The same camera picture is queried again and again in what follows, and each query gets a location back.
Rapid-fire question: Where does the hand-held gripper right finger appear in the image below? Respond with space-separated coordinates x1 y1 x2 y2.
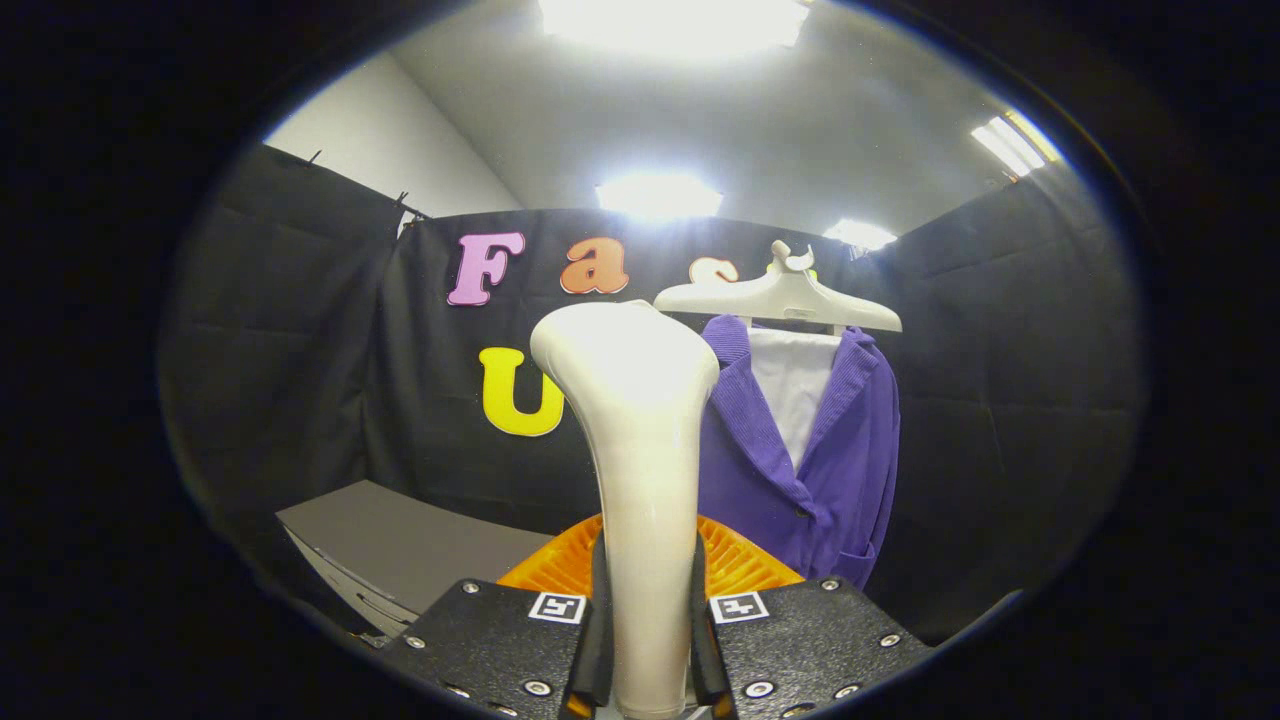
690 514 933 720

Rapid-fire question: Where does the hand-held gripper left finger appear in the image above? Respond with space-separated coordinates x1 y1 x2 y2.
380 513 614 720

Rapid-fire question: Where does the white garment steamer head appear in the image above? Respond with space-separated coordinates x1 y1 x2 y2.
530 300 721 720

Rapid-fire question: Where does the purple corduroy jacket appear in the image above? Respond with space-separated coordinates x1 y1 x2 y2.
697 315 901 591

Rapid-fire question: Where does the white plastic clothes hanger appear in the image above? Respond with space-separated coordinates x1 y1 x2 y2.
653 240 903 334

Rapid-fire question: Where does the grey cabinet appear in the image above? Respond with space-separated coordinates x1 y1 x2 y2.
275 480 556 641

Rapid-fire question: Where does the white mannequin torso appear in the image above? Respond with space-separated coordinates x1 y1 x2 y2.
748 327 843 471

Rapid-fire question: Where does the black backdrop cloth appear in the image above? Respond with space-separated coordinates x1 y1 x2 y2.
160 143 1146 646

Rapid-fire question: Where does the ceiling light panel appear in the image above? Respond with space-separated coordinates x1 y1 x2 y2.
538 0 811 56
970 108 1061 179
595 172 724 221
823 218 899 251

